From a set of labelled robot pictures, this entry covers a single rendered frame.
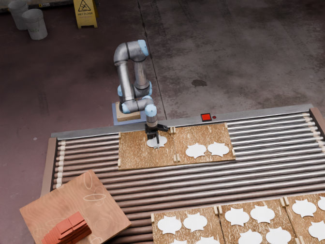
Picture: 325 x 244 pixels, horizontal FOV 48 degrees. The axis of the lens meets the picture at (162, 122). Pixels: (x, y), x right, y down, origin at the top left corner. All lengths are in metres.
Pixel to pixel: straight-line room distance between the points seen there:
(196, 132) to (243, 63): 2.40
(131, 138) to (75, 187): 0.59
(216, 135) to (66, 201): 1.16
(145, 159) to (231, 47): 3.03
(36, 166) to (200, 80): 2.22
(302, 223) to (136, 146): 1.22
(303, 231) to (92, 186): 1.31
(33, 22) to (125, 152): 3.50
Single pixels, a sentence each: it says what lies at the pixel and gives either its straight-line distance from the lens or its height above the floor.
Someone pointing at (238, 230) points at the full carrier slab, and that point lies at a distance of 2.31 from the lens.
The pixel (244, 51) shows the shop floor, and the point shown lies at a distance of 5.25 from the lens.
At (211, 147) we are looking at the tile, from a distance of 2.65.
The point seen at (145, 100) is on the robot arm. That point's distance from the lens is 2.52.
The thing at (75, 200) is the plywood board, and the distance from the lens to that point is 2.37.
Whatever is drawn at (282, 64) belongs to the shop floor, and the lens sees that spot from 5.10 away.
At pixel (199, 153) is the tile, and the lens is 2.61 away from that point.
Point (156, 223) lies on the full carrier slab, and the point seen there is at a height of 0.94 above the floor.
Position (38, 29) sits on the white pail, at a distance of 5.86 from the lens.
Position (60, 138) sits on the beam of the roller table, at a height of 0.92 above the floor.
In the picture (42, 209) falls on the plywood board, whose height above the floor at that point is 1.04.
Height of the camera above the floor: 2.96
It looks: 45 degrees down
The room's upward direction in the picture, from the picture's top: 4 degrees counter-clockwise
